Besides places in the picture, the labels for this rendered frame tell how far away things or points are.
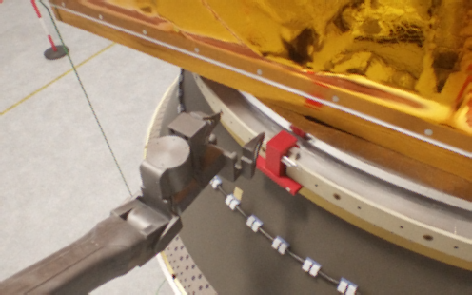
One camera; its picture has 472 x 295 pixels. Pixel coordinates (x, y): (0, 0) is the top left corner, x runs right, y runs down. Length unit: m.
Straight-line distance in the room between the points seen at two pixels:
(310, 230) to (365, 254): 0.12
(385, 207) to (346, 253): 0.17
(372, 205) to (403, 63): 0.24
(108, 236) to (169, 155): 0.12
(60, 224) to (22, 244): 0.28
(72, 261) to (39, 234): 2.53
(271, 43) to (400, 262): 0.47
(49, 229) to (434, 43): 2.76
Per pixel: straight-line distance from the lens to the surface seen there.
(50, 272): 0.42
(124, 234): 0.46
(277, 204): 0.78
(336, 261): 0.77
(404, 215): 0.65
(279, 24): 0.54
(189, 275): 1.09
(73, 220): 2.90
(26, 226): 3.06
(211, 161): 0.52
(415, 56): 0.51
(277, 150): 0.63
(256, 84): 0.70
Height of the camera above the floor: 2.20
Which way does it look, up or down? 47 degrees down
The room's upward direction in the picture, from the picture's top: 3 degrees counter-clockwise
